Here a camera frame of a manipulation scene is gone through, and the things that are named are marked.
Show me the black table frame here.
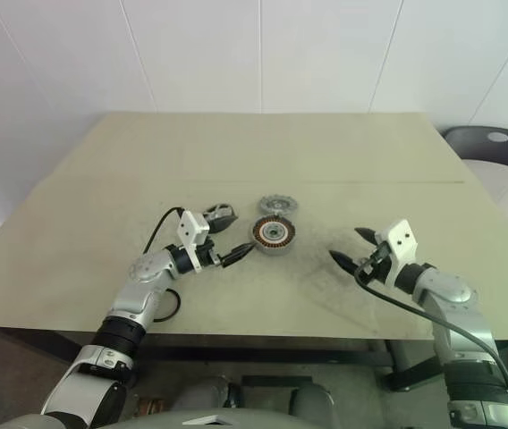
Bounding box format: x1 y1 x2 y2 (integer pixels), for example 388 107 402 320
137 338 448 395

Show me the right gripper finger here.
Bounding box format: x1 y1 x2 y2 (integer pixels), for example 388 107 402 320
328 249 358 273
353 226 377 246

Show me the motor stator with copper windings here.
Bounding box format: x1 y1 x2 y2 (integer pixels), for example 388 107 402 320
249 213 299 257

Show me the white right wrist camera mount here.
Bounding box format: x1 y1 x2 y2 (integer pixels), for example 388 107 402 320
373 218 419 288

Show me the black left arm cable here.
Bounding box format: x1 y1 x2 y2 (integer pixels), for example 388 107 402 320
143 206 188 322

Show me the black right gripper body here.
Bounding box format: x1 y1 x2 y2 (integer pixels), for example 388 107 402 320
355 240 392 284

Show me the black chair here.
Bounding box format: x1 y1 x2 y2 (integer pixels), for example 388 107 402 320
440 126 508 261

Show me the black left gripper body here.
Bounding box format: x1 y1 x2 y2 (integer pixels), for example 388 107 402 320
198 222 229 270

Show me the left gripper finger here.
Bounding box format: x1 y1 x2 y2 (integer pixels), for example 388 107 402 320
224 242 254 269
203 204 241 234

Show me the dark grey rounded shape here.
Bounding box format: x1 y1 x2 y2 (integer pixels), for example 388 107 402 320
290 384 332 410

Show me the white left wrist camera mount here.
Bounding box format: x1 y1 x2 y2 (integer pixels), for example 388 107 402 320
176 209 211 274

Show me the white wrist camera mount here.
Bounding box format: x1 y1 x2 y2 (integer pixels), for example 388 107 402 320
176 209 211 274
373 218 419 288

